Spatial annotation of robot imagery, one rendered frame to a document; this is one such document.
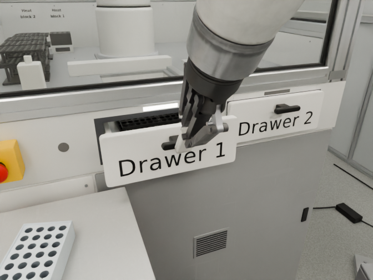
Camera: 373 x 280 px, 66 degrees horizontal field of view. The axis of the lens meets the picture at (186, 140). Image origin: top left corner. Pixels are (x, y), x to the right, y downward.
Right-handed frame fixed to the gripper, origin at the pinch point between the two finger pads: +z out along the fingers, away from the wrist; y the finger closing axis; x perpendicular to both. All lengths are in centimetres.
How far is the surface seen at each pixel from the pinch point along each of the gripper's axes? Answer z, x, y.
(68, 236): 10.5, 22.4, -9.1
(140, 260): 8.9, 11.6, -16.5
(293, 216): 46, -46, -13
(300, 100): 9.5, -37.9, 10.7
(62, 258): 9.0, 23.4, -12.7
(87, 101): 6.1, 15.3, 15.7
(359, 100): 92, -171, 54
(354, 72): 83, -172, 73
